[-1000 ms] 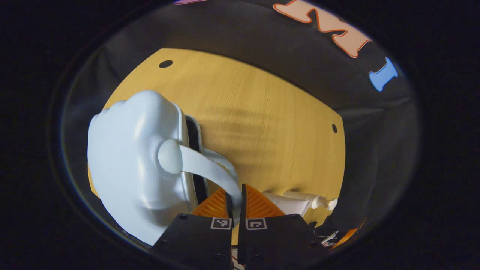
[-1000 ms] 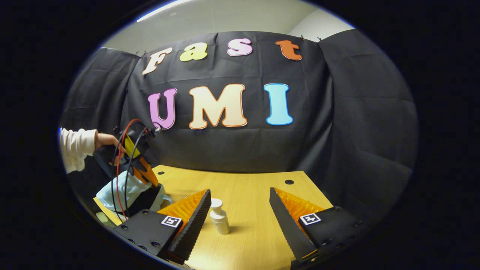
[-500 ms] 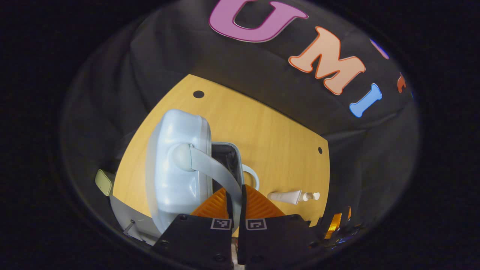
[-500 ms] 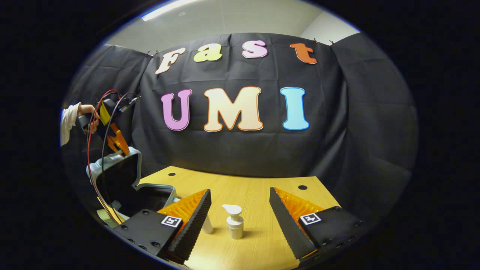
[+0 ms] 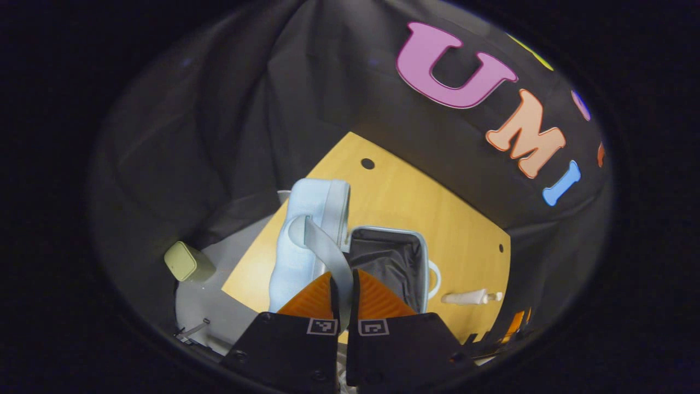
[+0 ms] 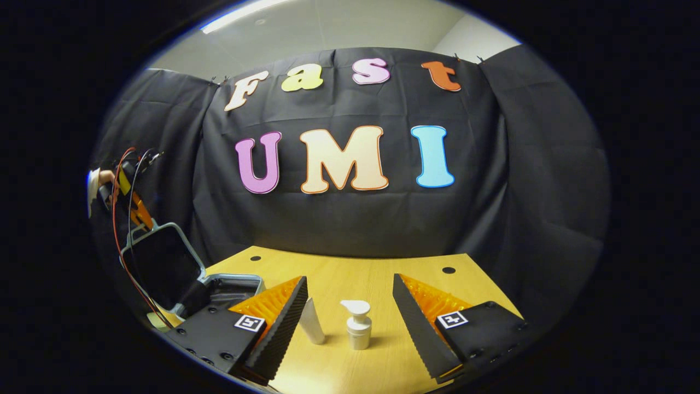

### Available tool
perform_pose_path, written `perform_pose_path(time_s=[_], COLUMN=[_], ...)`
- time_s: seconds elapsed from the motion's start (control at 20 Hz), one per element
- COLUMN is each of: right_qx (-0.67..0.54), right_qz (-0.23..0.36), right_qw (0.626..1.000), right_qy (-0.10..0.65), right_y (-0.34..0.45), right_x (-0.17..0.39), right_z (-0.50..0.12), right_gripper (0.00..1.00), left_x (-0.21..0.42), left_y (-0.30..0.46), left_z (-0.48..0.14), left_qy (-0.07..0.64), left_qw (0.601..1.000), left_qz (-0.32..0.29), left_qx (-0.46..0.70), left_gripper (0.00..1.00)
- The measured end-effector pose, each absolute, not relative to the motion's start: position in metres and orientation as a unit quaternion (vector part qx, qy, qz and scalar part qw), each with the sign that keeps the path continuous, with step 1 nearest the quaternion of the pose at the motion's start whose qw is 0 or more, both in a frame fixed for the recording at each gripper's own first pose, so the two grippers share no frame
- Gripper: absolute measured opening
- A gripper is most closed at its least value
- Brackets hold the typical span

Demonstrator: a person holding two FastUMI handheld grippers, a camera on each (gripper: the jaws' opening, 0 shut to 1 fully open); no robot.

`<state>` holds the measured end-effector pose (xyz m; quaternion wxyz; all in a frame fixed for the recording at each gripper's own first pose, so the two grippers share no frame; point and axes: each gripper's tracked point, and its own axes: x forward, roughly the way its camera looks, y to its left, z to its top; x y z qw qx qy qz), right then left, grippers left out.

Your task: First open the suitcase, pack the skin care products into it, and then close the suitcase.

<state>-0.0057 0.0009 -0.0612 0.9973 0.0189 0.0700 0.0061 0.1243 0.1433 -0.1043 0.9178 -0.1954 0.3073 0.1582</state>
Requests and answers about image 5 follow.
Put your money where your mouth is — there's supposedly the white pump bottle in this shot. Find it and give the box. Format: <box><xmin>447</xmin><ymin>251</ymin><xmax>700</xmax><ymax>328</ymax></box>
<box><xmin>441</xmin><ymin>288</ymin><xmax>504</xmax><ymax>306</ymax></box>

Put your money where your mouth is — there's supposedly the black backdrop cloth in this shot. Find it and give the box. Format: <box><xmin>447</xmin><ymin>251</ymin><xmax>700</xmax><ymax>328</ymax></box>
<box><xmin>90</xmin><ymin>0</ymin><xmax>613</xmax><ymax>351</ymax></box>

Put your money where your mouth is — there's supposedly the light blue suitcase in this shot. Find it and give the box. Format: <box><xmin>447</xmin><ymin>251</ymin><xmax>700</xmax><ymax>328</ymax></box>
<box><xmin>268</xmin><ymin>178</ymin><xmax>441</xmax><ymax>318</ymax></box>

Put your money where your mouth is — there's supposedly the pale green box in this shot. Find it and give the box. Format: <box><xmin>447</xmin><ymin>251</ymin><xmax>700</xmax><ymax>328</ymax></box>
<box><xmin>164</xmin><ymin>241</ymin><xmax>217</xmax><ymax>283</ymax></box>

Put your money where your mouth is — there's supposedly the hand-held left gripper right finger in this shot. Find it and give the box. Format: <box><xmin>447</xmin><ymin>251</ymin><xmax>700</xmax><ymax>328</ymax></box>
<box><xmin>346</xmin><ymin>268</ymin><xmax>476</xmax><ymax>392</ymax></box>

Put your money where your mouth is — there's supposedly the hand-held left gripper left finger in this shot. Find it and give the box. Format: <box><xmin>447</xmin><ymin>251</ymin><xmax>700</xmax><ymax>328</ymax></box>
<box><xmin>219</xmin><ymin>271</ymin><xmax>341</xmax><ymax>394</ymax></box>

